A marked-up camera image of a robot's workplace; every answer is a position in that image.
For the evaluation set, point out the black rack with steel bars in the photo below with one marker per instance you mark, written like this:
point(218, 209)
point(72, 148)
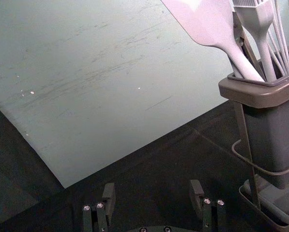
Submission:
point(246, 149)

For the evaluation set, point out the grey plastic utensil holder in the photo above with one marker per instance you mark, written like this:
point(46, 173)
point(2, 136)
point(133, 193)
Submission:
point(275, 135)

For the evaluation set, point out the grey silicone basting brush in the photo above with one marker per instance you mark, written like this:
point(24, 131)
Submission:
point(260, 31)

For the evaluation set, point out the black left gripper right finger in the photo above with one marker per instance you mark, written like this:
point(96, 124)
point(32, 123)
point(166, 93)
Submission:
point(212, 217)

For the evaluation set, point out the black table cloth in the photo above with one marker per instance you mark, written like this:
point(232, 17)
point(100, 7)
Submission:
point(146, 169)

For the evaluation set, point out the plain pale wall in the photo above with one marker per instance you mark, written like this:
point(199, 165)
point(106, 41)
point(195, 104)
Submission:
point(86, 72)

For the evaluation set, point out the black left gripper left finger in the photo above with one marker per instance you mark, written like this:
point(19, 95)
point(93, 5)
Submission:
point(98, 217)

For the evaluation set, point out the grey silicone spatula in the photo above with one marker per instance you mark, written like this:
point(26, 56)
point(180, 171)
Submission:
point(207, 21)

